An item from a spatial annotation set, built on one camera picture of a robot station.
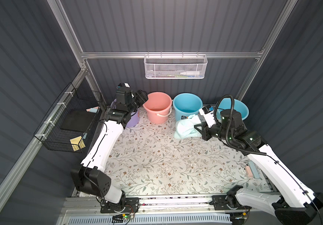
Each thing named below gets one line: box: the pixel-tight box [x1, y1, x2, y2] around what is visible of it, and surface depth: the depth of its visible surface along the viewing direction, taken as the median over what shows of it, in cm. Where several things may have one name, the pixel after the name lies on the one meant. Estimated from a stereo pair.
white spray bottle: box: [179, 70, 200, 76], surface depth 92 cm
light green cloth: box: [174, 114, 202, 139], surface depth 69 cm
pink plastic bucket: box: [142, 91, 173, 124], surface depth 106 cm
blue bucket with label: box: [172, 92, 204, 123], surface depth 105 cm
